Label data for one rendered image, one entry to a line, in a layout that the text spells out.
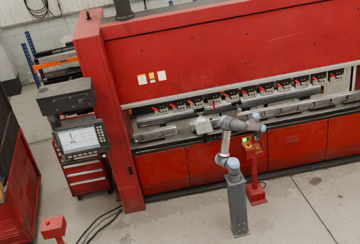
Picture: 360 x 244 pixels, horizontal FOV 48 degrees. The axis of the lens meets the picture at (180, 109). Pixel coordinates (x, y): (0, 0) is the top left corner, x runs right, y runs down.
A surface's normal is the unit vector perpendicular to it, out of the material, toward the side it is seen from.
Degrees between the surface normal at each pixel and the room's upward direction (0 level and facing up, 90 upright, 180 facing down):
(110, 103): 90
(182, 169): 90
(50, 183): 0
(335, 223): 0
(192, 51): 90
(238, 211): 90
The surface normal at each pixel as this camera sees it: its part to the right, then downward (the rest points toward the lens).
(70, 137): 0.14, 0.52
